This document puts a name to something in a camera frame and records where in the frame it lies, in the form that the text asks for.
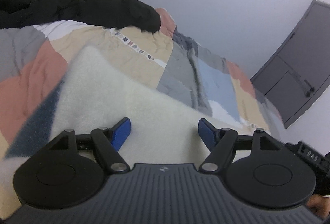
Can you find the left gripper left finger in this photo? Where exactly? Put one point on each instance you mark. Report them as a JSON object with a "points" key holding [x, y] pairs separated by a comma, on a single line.
{"points": [[94, 153]]}

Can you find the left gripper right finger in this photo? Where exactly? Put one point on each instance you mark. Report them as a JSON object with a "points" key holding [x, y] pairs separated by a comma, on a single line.
{"points": [[225, 142]]}

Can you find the cream striped knit sweater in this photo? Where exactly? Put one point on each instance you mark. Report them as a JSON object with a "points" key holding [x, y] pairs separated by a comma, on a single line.
{"points": [[42, 95]]}

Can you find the person's right hand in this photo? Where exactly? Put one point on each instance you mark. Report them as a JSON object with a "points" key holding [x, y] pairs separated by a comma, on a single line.
{"points": [[320, 205]]}

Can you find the dark grey door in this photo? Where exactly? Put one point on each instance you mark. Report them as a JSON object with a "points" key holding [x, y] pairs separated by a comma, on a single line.
{"points": [[304, 55]]}

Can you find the patchwork colour-block bedspread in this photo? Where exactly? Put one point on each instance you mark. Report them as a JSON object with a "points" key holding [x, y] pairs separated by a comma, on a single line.
{"points": [[143, 57]]}

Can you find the black garment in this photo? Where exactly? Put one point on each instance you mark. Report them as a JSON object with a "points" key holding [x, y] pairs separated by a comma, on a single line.
{"points": [[107, 13]]}

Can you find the black door handle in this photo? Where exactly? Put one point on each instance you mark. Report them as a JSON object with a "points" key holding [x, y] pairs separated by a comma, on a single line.
{"points": [[310, 90]]}

